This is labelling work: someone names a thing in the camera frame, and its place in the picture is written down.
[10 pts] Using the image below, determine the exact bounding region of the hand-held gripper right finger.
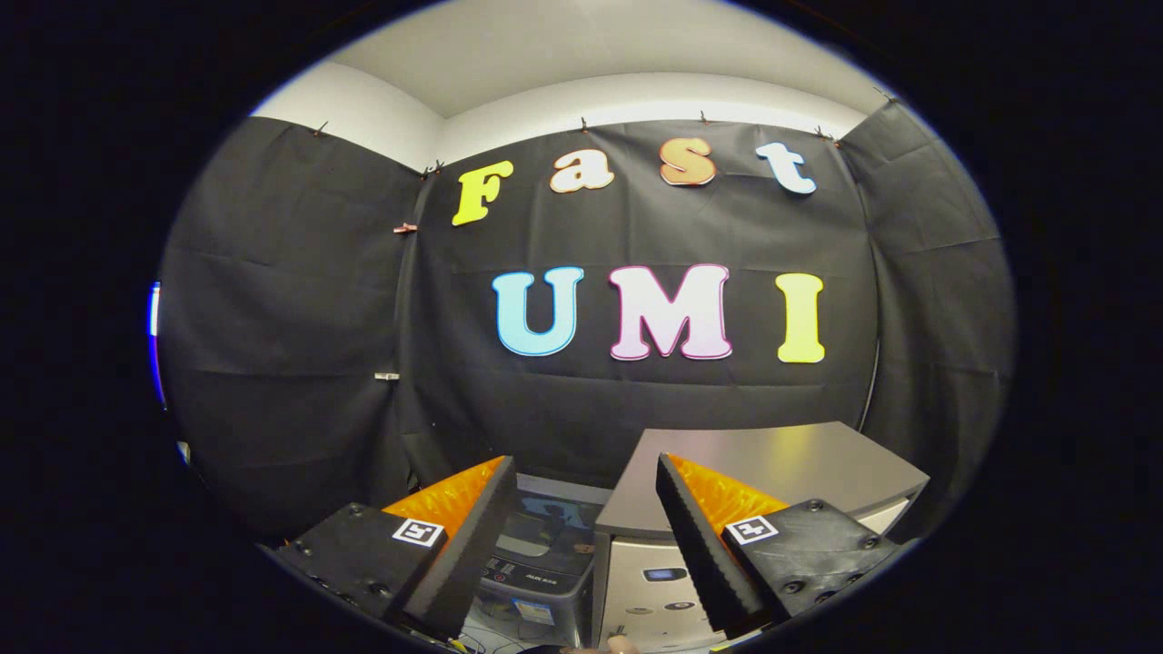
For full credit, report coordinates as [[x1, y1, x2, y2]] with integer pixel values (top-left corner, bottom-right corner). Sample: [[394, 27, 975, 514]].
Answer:
[[655, 452, 902, 639]]

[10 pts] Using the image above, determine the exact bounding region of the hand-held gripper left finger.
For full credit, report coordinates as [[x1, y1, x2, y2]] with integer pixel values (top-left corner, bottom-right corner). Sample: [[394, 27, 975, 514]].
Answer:
[[271, 455, 519, 643]]

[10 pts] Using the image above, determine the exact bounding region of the black backdrop cloth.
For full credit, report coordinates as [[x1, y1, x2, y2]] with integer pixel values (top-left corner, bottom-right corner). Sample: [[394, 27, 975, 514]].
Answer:
[[156, 98, 1017, 546]]

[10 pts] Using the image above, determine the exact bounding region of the dark grey washing machine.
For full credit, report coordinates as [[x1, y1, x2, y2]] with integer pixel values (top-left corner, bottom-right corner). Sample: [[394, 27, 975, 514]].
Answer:
[[454, 472, 611, 650]]

